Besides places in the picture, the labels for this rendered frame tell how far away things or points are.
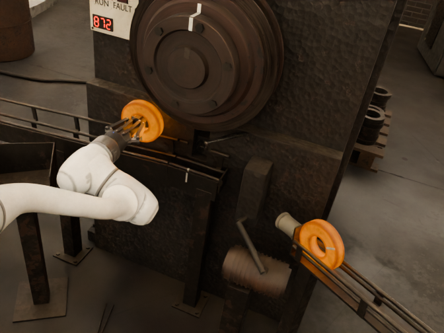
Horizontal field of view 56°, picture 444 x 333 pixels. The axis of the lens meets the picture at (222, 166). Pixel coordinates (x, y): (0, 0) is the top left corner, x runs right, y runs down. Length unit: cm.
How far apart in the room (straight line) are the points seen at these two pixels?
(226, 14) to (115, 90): 60
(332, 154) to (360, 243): 114
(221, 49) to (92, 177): 49
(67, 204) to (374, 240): 188
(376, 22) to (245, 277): 87
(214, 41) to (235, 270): 74
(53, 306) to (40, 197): 106
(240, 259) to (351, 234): 118
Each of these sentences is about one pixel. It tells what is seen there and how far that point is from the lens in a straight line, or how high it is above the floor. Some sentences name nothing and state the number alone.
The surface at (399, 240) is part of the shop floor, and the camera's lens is 262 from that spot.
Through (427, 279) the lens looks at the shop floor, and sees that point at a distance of 248.
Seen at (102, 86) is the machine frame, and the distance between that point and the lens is 163.
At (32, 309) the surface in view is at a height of 1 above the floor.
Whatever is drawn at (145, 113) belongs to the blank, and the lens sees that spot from 146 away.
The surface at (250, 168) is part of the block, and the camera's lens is 136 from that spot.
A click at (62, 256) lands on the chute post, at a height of 1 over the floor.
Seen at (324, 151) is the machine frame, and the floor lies 87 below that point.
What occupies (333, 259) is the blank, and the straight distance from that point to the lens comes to 127.
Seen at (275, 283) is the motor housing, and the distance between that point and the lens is 143.
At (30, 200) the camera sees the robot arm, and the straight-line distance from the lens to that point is 94.
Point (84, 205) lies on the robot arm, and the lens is 104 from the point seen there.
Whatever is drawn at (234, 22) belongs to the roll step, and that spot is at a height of 125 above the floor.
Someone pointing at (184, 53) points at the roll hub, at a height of 116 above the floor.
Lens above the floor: 157
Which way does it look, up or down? 35 degrees down
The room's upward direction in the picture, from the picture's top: 9 degrees clockwise
